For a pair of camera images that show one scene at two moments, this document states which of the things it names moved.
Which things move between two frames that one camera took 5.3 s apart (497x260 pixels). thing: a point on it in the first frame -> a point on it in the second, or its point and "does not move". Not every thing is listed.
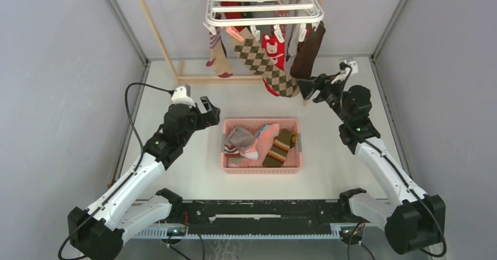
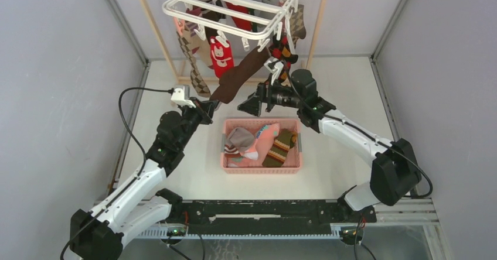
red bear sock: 276,50 -> 223,57
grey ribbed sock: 240,137 does not move
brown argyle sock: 252,52 -> 197,80
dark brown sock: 304,63 -> 245,69
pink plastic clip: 234,32 -> 180,24
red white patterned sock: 283,13 -> 241,23
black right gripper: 326,86 -> 266,92
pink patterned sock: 254,156 does not move
